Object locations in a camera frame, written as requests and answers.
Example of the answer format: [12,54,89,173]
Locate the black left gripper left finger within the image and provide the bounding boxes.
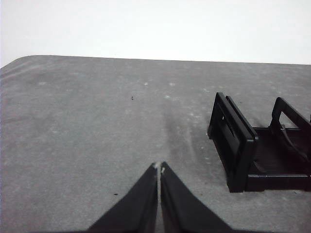
[87,162,158,233]

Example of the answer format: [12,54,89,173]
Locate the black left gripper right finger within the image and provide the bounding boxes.
[160,161,235,233]

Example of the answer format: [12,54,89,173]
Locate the black plastic plate rack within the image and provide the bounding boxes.
[207,91,311,194]

